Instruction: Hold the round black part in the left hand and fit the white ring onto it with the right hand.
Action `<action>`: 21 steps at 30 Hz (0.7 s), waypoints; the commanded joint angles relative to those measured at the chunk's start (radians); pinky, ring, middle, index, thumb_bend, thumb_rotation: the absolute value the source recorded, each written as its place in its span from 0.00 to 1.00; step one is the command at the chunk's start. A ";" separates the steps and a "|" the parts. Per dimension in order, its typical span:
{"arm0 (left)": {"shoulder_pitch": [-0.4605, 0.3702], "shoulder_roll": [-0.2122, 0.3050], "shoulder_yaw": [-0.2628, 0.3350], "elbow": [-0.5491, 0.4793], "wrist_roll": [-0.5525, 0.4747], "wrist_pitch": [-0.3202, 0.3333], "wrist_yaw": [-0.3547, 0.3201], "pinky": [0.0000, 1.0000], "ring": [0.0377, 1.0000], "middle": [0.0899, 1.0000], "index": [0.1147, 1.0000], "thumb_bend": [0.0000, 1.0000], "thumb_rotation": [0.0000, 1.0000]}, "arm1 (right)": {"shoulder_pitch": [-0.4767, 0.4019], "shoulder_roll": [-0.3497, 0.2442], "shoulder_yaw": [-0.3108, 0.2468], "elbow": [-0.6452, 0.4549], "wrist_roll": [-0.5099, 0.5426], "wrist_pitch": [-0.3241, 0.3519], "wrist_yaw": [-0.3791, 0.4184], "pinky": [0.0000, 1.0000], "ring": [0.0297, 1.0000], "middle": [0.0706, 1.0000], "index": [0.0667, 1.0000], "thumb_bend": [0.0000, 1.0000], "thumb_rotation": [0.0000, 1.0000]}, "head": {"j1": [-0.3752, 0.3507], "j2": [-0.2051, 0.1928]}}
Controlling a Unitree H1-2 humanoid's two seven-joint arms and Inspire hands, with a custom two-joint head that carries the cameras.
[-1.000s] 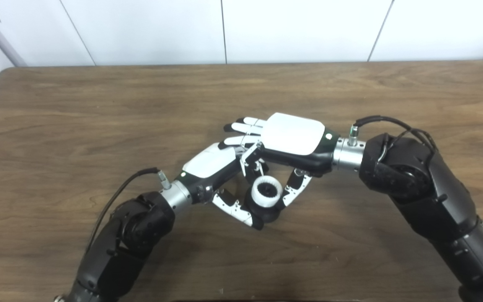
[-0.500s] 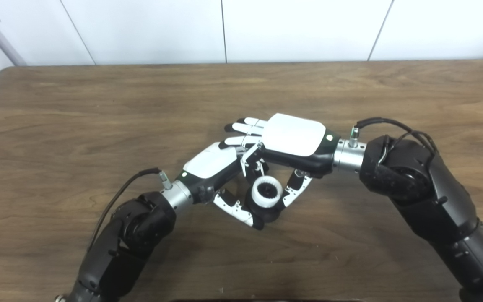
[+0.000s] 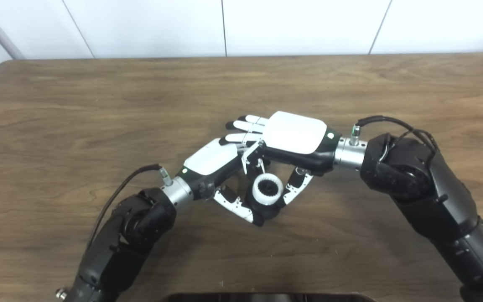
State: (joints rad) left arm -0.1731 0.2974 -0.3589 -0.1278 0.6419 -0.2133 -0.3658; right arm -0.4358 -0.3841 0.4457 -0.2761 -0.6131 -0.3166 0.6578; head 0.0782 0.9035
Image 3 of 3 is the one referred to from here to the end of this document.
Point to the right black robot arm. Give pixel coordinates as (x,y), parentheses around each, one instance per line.
(430,188)

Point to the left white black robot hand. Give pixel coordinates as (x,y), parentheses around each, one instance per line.
(208,159)

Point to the silver elbow connector plug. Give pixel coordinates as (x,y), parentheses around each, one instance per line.
(61,293)

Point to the round black plastic part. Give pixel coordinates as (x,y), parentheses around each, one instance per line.
(266,212)

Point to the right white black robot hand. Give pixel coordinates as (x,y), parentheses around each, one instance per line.
(296,132)

